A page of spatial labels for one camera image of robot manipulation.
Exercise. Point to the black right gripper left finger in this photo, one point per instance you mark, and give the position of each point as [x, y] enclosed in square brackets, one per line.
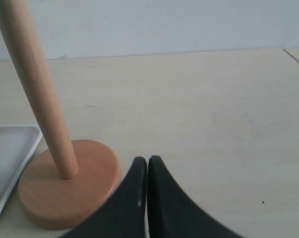
[123, 214]

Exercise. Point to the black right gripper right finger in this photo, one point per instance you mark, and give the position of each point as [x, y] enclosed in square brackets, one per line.
[172, 214]

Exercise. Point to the wooden paper towel holder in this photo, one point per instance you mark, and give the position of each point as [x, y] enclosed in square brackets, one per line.
[68, 182]

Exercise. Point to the white rectangular plastic tray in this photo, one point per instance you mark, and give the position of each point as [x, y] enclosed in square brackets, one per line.
[17, 145]

